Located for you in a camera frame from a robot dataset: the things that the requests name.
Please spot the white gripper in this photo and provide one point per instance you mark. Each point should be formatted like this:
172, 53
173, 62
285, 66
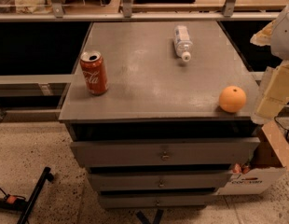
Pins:
283, 36

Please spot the orange fruit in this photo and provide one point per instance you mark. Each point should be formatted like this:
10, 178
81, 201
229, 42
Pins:
232, 99

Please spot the clear plastic water bottle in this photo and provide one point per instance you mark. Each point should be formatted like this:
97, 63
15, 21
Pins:
182, 43

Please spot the white cardboard box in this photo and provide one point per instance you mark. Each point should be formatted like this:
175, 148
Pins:
269, 162

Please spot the top grey drawer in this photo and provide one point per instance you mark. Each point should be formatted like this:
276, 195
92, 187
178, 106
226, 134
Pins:
164, 152

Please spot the grey drawer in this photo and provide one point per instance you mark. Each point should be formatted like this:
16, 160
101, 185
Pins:
159, 180
154, 200
164, 152

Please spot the grey drawer cabinet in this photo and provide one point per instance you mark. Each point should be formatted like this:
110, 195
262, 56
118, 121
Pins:
154, 95

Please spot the red cola can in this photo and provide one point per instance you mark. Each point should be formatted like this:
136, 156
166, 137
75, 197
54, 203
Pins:
94, 71

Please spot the middle grey drawer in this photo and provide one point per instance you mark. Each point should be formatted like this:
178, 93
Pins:
159, 180

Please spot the bottom grey drawer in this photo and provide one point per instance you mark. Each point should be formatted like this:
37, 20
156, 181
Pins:
154, 200

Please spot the black metal stand leg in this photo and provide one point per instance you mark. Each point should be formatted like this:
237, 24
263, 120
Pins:
45, 176

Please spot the metal shelf rail frame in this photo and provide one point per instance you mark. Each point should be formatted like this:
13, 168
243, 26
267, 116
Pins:
117, 10

